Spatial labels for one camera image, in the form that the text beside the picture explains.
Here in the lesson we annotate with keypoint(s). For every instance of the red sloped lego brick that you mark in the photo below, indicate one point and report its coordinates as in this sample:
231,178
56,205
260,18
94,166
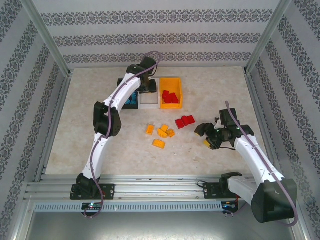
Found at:
189,120

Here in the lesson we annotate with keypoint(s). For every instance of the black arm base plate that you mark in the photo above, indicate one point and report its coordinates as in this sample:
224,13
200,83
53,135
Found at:
210,191
107,191

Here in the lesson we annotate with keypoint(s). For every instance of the yellow lego brick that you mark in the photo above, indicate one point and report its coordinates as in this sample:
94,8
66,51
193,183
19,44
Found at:
164,127
150,129
171,133
162,133
159,144

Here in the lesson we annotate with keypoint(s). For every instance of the white plastic bin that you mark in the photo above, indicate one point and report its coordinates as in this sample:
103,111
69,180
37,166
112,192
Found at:
150,106

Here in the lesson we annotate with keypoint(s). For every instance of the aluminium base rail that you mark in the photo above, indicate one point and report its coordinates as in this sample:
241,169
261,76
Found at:
155,190

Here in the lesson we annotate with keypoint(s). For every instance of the aluminium side rail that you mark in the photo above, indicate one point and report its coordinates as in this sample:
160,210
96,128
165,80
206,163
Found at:
257,105
56,117

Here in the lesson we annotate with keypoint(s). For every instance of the small circuit board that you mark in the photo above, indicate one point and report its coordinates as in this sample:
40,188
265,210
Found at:
230,205
92,205

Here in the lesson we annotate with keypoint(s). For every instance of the grey metal shelf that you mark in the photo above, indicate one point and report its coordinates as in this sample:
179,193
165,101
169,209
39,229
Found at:
160,225

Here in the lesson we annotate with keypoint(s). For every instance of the black plastic bin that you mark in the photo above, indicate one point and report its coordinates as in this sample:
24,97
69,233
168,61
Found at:
130,107

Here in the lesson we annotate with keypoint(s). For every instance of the yellow plastic bin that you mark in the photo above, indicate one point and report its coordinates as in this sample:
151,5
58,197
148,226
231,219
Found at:
172,106

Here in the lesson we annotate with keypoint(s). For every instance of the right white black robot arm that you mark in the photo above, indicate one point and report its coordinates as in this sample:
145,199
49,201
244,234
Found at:
257,160

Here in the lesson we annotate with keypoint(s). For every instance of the red L-shaped lego piece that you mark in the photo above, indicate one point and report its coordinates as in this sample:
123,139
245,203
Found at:
165,95

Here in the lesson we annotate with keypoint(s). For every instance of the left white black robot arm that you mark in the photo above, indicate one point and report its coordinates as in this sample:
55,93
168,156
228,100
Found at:
100,155

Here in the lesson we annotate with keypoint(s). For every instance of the aluminium frame post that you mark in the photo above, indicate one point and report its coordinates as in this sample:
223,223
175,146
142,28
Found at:
45,35
267,35

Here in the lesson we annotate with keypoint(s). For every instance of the small blue lego brick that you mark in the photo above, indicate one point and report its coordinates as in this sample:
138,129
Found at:
133,102

